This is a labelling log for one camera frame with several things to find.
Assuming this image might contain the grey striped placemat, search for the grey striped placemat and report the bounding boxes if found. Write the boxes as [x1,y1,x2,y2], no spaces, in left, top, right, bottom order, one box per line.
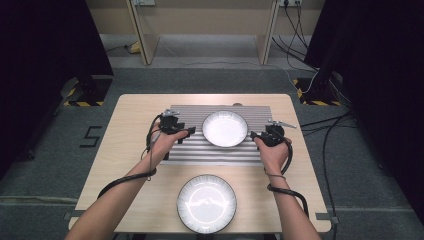
[159,104,275,167]

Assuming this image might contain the person's left hand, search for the person's left hand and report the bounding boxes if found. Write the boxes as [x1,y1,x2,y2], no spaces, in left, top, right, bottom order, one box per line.
[147,128,190,170]

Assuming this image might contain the black floor cables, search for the black floor cables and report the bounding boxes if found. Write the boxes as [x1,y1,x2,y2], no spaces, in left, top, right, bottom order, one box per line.
[299,111,359,240]

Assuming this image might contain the white ribbed plate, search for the white ribbed plate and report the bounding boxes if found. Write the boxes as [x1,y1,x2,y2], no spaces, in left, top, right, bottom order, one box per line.
[201,110,250,149]
[176,173,238,234]

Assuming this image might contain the beige desk leg panel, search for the beige desk leg panel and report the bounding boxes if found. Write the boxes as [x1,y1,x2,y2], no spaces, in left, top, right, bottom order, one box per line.
[125,0,162,66]
[254,0,281,66]

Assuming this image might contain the black power cables bundle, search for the black power cables bundle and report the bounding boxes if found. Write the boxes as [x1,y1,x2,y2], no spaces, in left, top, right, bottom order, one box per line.
[271,3,318,72]

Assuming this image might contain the black curtain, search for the black curtain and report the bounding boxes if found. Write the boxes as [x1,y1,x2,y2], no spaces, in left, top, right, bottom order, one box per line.
[304,0,424,228]
[0,0,114,179]

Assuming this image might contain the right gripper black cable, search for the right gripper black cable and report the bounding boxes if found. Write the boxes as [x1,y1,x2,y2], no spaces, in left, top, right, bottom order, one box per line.
[265,128,310,218]

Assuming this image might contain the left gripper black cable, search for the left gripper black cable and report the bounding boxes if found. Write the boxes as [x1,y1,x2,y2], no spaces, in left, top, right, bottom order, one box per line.
[96,113,164,200]

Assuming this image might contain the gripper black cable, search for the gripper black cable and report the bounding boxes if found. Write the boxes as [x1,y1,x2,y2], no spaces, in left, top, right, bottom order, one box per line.
[96,113,164,200]
[265,128,310,218]

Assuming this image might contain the person's right hand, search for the person's right hand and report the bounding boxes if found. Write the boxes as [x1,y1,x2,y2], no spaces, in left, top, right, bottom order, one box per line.
[254,138,293,175]

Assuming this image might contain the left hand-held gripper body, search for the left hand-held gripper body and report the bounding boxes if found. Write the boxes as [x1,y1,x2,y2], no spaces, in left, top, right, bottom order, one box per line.
[159,109,186,135]

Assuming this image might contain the stand base with hazard tape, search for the stand base with hazard tape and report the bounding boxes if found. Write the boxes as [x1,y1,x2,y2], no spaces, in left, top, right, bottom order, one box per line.
[293,77,343,107]
[63,75,114,108]

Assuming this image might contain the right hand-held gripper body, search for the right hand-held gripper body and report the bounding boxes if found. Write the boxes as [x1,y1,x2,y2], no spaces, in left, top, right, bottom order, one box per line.
[265,119,298,148]

